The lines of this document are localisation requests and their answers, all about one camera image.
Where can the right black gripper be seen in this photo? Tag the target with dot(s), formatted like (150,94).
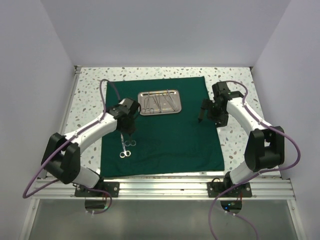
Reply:
(221,121)

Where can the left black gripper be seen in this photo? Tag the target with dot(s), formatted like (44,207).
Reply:
(130,129)

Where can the steel ring forceps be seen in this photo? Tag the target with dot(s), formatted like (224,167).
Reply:
(147,107)
(130,142)

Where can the steel surgical scissors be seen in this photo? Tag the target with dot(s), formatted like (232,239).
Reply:
(124,153)

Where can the green surgical cloth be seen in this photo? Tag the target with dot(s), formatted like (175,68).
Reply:
(168,143)

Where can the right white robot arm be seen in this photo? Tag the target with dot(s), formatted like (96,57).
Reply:
(265,148)

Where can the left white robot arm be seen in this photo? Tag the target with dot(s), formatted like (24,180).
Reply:
(62,156)

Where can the steel needle holder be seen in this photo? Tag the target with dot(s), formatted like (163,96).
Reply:
(171,102)

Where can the stainless steel instrument tray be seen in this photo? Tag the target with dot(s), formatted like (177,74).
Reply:
(166,108)

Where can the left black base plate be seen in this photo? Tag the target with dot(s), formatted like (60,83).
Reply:
(111,187)

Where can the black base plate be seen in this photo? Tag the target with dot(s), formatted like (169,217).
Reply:
(242,191)
(111,187)

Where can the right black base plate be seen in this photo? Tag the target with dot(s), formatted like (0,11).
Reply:
(242,191)

